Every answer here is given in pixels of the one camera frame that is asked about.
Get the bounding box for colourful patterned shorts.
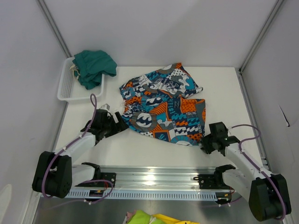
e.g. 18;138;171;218
120;63;206;146

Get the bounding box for yellow cloth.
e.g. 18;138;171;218
152;214;189;224

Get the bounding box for white slotted cable duct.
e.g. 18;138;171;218
66;189;217;201

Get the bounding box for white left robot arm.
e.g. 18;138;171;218
32;109;128;198

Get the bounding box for white plastic basket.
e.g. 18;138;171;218
57;57;106;102

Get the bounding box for aluminium frame post right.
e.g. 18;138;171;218
240;0;287;70

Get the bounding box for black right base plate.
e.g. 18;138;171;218
193;174;232;190

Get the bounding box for aluminium frame post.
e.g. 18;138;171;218
240;0;287;70
36;0;72;58

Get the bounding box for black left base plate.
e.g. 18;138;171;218
76;172;117;188

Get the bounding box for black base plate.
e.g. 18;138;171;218
76;172;117;188
193;174;232;190

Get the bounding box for aluminium frame post left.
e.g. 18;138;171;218
36;0;72;58

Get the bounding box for lime green cloth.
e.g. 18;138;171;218
125;210;155;224

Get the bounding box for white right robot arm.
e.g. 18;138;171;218
198;122;292;222

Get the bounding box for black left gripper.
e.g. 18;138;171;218
102;112;128;138

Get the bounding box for aluminium mounting rail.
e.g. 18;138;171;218
70;166;287;193

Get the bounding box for green folded shorts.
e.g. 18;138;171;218
70;50;117;90

